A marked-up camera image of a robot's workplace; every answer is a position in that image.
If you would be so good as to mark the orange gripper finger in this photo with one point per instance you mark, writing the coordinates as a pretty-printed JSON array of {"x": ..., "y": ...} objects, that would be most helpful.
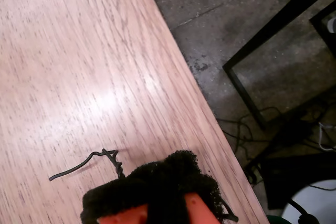
[
  {"x": 199, "y": 182},
  {"x": 131, "y": 195}
]

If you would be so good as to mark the dark green object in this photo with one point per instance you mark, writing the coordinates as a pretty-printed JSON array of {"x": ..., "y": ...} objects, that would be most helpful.
[{"x": 277, "y": 220}]

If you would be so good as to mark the white round object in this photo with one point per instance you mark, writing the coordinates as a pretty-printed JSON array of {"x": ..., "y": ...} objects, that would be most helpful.
[{"x": 320, "y": 200}]

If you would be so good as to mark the large black metal frame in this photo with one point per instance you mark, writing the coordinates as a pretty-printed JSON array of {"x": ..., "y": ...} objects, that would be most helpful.
[{"x": 275, "y": 27}]

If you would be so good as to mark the small black metal frame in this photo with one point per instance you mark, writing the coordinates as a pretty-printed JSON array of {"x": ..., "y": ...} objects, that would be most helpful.
[{"x": 321, "y": 27}]

